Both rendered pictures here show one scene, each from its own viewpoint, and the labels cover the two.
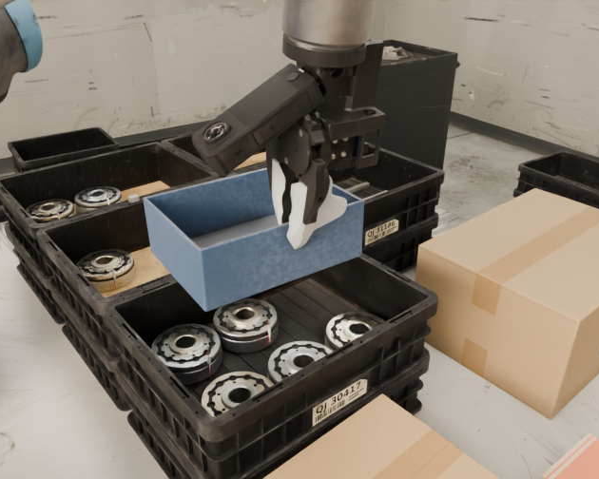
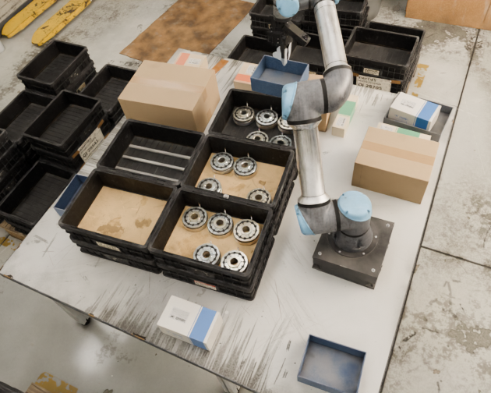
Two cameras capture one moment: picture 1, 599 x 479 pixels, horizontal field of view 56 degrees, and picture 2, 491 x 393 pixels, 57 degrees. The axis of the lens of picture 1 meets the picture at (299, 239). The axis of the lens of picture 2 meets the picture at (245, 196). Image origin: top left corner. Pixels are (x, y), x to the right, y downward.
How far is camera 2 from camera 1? 2.12 m
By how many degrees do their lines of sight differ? 79
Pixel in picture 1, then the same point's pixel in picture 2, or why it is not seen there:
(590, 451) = (240, 79)
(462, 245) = (185, 100)
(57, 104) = not seen: outside the picture
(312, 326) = (241, 132)
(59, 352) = (285, 228)
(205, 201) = (278, 87)
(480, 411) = not seen: hidden behind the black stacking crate
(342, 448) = not seen: hidden behind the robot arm
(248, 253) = (297, 65)
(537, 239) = (167, 86)
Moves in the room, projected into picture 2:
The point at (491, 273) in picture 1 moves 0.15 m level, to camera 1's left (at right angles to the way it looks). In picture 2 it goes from (199, 90) to (214, 107)
